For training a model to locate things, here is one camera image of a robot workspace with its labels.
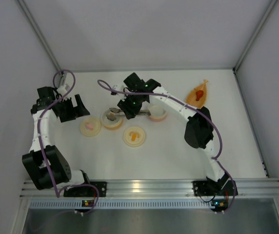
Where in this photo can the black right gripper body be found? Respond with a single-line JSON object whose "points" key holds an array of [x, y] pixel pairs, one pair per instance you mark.
{"points": [[128, 111]]}

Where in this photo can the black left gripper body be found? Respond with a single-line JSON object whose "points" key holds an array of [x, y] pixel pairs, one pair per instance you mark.
{"points": [[69, 110]]}

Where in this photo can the metal food tongs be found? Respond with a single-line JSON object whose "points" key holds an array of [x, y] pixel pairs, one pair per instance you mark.
{"points": [[114, 113]]}

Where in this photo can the cream lid pink handle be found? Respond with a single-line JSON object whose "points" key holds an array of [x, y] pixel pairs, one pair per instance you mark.
{"points": [[90, 127]]}

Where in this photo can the red toy chicken drumstick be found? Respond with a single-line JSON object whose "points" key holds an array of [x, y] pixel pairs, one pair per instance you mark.
{"points": [[199, 94]]}

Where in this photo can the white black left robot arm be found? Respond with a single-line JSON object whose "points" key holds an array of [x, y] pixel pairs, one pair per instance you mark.
{"points": [[44, 163]]}

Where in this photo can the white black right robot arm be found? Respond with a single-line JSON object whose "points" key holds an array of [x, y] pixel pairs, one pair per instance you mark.
{"points": [[200, 132]]}

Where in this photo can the orange lunch bowl white inside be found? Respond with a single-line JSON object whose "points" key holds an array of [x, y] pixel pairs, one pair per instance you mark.
{"points": [[110, 121]]}

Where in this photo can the pink lunch bowl white inside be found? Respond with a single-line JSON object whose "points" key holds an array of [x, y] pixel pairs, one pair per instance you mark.
{"points": [[157, 114]]}

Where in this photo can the fish-shaped woven bamboo tray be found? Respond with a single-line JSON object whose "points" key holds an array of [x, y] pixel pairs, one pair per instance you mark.
{"points": [[191, 97]]}

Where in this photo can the cream lid orange handle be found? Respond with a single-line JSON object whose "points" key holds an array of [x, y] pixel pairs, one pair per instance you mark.
{"points": [[134, 136]]}

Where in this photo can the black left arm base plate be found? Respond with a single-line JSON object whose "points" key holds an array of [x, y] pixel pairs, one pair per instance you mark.
{"points": [[87, 191]]}

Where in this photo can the slotted grey cable duct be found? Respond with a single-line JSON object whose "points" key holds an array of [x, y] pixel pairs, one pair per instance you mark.
{"points": [[120, 204]]}

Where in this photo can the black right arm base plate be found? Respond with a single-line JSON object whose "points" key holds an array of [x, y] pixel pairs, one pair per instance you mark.
{"points": [[211, 188]]}

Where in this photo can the aluminium frame post left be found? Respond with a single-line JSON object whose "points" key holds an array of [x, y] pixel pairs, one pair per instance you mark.
{"points": [[24, 8]]}

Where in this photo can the aluminium frame post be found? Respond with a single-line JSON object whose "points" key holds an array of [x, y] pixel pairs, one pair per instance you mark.
{"points": [[24, 8], [264, 17]]}

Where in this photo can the aluminium frame post right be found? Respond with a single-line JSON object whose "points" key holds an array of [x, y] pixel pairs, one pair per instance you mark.
{"points": [[264, 17]]}

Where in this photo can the aluminium front mounting rail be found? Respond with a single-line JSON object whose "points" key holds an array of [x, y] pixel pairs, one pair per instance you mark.
{"points": [[183, 188]]}

